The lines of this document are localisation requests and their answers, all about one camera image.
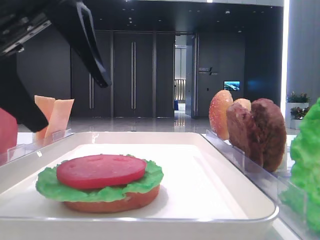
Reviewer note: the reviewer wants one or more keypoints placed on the white rectangular tray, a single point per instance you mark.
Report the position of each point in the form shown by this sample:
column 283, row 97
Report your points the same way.
column 202, row 196

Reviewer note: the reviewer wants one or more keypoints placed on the clear acrylic rack left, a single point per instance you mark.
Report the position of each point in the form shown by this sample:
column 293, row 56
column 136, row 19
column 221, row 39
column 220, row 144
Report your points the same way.
column 27, row 143

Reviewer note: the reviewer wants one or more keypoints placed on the wall display screen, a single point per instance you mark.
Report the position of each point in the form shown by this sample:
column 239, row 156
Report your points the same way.
column 231, row 85

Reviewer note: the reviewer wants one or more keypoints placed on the red tomato slice front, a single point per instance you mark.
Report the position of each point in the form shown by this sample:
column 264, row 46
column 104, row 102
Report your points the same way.
column 99, row 171

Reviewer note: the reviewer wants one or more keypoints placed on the orange cheese slice left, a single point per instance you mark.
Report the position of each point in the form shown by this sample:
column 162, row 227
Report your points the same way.
column 46, row 105

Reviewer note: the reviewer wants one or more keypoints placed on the potted plants in planter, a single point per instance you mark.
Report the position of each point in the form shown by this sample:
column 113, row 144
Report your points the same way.
column 297, row 106

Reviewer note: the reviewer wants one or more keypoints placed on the bun slice behind patties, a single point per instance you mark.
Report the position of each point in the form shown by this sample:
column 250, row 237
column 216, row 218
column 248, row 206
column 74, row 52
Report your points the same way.
column 245, row 103

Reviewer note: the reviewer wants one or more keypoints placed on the green lettuce leaf in rack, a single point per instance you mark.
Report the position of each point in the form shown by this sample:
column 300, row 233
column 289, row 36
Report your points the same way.
column 303, row 194

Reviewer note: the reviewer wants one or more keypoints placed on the brown meat patty left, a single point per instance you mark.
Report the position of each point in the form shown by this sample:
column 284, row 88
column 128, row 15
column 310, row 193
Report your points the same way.
column 243, row 132

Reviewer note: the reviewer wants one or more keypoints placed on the green lettuce leaf on bun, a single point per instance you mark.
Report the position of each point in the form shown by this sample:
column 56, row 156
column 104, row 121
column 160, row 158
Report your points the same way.
column 48, row 186

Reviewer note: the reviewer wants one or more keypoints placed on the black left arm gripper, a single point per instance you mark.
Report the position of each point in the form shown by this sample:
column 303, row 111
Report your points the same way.
column 20, row 20

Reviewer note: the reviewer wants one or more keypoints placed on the red tomato slice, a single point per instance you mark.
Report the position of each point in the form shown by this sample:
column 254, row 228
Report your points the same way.
column 8, row 131
column 99, row 171

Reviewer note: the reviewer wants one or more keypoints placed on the sesame bun top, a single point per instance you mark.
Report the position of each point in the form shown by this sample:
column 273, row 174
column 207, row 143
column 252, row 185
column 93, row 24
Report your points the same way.
column 218, row 113

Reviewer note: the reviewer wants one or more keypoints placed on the red tomato slice rear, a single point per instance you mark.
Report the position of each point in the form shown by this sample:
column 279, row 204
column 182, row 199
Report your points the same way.
column 8, row 131

